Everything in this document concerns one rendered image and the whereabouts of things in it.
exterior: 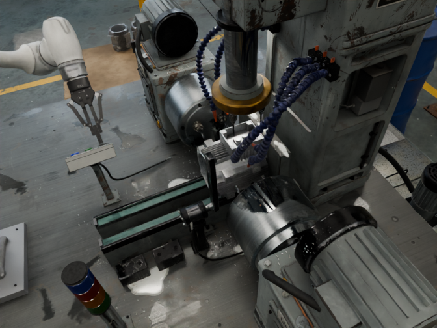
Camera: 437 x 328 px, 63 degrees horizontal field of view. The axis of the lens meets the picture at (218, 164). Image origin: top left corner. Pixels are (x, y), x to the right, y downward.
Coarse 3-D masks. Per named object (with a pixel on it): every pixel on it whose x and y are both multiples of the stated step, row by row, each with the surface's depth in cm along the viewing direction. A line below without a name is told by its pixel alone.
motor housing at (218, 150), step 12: (216, 144) 123; (204, 156) 120; (216, 156) 118; (228, 156) 118; (204, 168) 133; (216, 168) 118; (240, 168) 119; (264, 168) 122; (240, 180) 121; (252, 180) 123
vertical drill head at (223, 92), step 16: (224, 0) 84; (224, 16) 87; (224, 32) 90; (240, 32) 87; (256, 32) 90; (224, 48) 94; (240, 48) 91; (256, 48) 93; (240, 64) 94; (256, 64) 97; (224, 80) 104; (240, 80) 98; (256, 80) 101; (224, 96) 102; (240, 96) 99; (256, 96) 101; (240, 112) 100
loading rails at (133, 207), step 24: (168, 192) 133; (192, 192) 134; (96, 216) 126; (120, 216) 127; (144, 216) 132; (168, 216) 126; (216, 216) 133; (120, 240) 119; (144, 240) 124; (168, 240) 130
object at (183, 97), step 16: (176, 80) 142; (192, 80) 138; (208, 80) 140; (176, 96) 136; (192, 96) 132; (176, 112) 135; (192, 112) 131; (208, 112) 134; (224, 112) 138; (176, 128) 136; (192, 128) 136; (208, 128) 140; (224, 128) 144; (192, 144) 142
